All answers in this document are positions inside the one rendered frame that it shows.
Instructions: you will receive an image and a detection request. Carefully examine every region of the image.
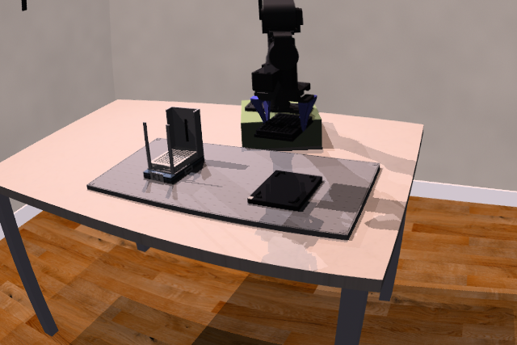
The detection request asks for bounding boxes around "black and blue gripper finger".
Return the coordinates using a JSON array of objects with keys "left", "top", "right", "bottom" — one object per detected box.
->
[
  {"left": 250, "top": 95, "right": 271, "bottom": 123},
  {"left": 298, "top": 95, "right": 317, "bottom": 132}
]

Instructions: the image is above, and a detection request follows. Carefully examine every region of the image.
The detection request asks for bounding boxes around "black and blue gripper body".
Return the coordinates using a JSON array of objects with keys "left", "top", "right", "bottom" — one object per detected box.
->
[{"left": 276, "top": 82, "right": 314, "bottom": 103}]

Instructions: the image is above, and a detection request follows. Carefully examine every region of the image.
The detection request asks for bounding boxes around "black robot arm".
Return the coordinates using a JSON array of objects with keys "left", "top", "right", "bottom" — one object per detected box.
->
[{"left": 252, "top": 0, "right": 303, "bottom": 113}]

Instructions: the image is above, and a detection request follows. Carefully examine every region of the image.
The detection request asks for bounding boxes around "white well plate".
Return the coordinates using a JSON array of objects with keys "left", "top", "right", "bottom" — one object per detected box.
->
[{"left": 151, "top": 146, "right": 197, "bottom": 172}]

